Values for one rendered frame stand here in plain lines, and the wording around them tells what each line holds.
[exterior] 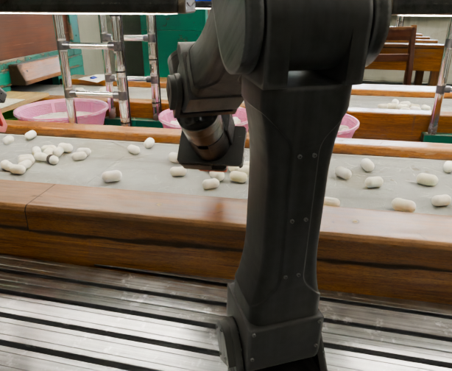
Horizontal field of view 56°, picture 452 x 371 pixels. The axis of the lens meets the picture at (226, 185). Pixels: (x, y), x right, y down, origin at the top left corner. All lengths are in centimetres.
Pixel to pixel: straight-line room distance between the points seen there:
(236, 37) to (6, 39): 149
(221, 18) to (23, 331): 48
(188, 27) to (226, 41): 335
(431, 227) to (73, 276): 54
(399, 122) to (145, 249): 89
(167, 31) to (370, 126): 260
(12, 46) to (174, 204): 117
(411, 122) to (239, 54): 112
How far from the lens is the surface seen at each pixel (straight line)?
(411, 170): 96
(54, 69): 182
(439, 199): 80
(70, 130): 116
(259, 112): 28
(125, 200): 71
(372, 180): 83
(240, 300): 38
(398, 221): 68
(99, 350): 58
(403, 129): 136
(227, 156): 65
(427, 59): 358
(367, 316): 64
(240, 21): 26
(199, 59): 45
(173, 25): 367
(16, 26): 177
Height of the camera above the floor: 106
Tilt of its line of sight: 23 degrees down
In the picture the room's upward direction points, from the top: straight up
